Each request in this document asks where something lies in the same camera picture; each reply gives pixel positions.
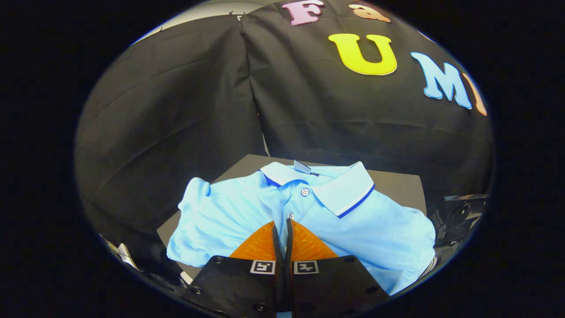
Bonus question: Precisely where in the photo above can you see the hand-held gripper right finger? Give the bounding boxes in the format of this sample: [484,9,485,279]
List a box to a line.
[285,218,391,316]

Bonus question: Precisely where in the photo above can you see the light blue polo shirt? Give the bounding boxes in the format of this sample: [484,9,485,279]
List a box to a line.
[166,160,437,295]

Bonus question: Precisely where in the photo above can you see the dark washing machine lid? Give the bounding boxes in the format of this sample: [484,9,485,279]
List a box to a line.
[430,193,490,265]

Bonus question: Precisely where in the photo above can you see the grey cabinet with dark top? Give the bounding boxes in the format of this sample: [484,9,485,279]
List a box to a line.
[157,154,428,280]

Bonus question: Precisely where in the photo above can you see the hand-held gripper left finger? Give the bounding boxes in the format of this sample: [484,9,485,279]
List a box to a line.
[183,220,285,316]

